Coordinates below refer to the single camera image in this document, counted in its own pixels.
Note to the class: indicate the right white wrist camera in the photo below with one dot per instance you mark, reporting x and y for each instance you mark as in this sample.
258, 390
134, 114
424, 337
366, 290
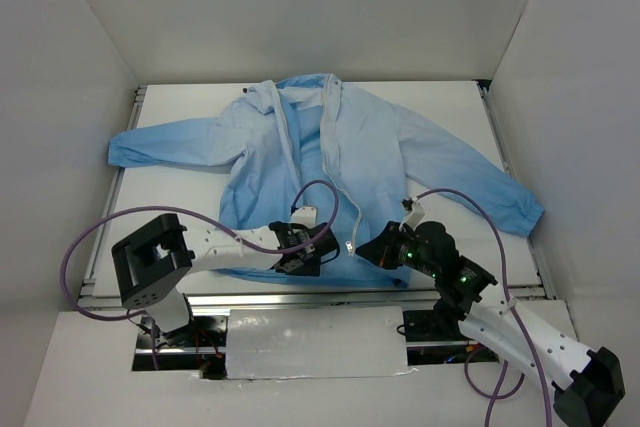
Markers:
414, 212

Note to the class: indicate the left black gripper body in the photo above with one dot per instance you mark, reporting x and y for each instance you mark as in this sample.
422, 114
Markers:
310, 248

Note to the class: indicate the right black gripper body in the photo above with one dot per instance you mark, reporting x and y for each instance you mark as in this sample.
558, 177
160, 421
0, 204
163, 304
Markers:
388, 245

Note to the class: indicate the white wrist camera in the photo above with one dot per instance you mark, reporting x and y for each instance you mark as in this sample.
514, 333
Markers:
304, 215
414, 212

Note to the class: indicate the aluminium rail frame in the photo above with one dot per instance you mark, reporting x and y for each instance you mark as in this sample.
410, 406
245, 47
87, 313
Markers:
459, 106

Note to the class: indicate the light blue zip jacket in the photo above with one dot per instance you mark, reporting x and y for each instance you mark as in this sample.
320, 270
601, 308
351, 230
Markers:
350, 153

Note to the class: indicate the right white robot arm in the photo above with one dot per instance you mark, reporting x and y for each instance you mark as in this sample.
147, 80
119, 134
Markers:
587, 384

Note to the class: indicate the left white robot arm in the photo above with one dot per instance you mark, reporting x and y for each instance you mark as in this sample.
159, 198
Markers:
151, 262

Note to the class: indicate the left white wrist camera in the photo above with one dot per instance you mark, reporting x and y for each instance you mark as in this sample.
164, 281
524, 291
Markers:
304, 215

